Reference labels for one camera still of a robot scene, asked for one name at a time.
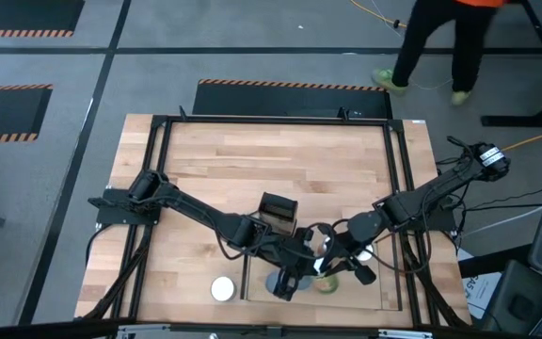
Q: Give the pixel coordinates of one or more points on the black hazard-striped floor mat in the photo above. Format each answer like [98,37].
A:
[17,14]
[3,113]
[290,101]

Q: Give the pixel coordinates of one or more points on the person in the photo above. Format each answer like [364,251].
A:
[421,42]

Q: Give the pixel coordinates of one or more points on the white paper sheet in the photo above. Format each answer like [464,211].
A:
[475,292]

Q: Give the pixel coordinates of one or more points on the yellow pineapple rings can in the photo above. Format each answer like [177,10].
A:
[271,281]

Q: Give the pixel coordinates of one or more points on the black table frame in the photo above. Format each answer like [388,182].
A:
[275,119]

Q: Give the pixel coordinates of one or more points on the black desk frame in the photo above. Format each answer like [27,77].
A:
[525,121]

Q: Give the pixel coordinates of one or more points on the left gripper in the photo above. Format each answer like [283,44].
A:
[294,256]

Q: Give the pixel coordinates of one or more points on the grey case with keyboard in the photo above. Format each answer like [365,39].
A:
[511,301]

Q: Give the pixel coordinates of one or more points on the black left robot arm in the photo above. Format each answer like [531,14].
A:
[196,212]

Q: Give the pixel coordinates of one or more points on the tin can with pale lid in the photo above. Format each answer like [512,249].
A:
[223,288]

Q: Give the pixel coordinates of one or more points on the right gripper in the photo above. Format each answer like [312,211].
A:
[345,249]

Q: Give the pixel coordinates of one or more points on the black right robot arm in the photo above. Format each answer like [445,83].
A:
[417,202]

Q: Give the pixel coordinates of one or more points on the black desk leg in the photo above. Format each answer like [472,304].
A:
[492,263]

